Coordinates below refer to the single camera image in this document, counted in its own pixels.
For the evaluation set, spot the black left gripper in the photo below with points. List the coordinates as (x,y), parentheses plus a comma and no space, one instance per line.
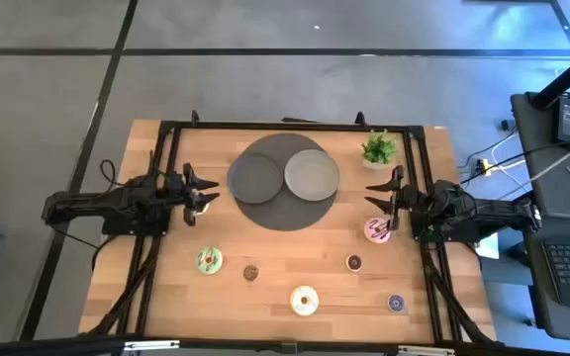
(189,193)

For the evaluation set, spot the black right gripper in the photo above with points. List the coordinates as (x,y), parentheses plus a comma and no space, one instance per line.
(406,199)

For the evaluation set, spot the large pink frosted donut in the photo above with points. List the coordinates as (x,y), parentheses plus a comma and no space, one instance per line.
(371,233)

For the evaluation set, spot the large green frosted donut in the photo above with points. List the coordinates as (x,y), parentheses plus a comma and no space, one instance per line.
(209,260)

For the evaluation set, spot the small chocolate frosted donut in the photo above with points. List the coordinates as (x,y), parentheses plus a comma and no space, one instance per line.
(354,263)

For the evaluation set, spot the small brown sprinkled donut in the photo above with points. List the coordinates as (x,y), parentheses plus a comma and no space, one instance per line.
(251,273)

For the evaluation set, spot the small purple frosted donut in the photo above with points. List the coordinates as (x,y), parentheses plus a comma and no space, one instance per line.
(396,303)

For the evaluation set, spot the large yellow white donut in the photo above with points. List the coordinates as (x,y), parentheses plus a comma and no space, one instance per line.
(305,300)

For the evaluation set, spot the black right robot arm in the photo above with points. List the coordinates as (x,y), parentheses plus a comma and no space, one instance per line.
(488,210)

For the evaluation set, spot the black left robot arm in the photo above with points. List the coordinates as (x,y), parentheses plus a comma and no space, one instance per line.
(92,202)

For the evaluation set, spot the small green potted plant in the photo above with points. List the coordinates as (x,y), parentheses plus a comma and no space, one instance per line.
(379,148)

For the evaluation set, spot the dark grey plate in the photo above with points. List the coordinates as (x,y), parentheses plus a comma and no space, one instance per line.
(255,179)

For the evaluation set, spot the light grey plate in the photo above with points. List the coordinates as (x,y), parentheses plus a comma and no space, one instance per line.
(312,175)

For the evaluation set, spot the round dark grey placemat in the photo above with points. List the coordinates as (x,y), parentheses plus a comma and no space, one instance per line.
(285,215)

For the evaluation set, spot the white paper sheet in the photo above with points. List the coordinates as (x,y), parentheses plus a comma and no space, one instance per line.
(488,247)

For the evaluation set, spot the small black floor block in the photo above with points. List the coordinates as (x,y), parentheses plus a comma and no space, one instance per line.
(505,124)

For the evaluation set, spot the black side desk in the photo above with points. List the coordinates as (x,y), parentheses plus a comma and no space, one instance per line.
(537,148)

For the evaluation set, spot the black overhead rig crossbar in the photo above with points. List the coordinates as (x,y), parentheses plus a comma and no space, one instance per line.
(67,344)

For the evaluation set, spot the black diagonal pole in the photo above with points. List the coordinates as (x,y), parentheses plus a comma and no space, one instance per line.
(567,76)

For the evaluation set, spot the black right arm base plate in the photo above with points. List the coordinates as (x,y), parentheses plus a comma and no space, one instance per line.
(443,237)

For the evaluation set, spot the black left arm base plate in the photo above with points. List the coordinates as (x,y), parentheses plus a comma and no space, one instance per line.
(136,229)

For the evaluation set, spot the black aluminium table frame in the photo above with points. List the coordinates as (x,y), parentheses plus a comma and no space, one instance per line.
(290,126)

